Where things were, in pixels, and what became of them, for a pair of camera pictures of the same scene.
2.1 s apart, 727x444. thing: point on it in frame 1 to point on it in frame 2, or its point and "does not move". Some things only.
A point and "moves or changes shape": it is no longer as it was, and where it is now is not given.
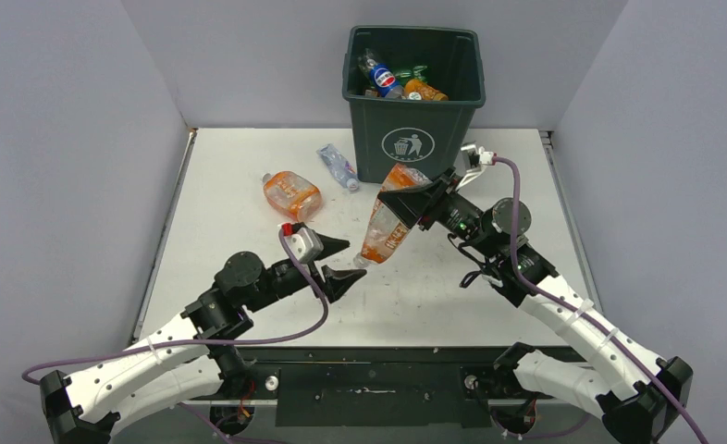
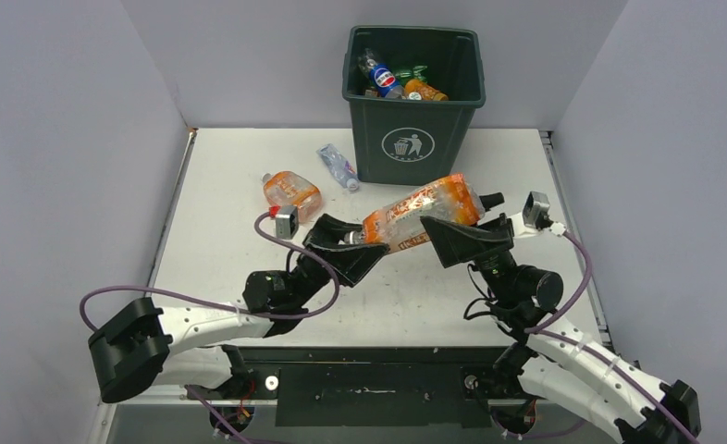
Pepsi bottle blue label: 383,79 does not move
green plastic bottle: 406,75 does not move
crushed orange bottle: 292,195 does not move
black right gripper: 410,204 to 456,242
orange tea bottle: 425,90 does not move
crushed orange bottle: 385,233 moves or changes shape
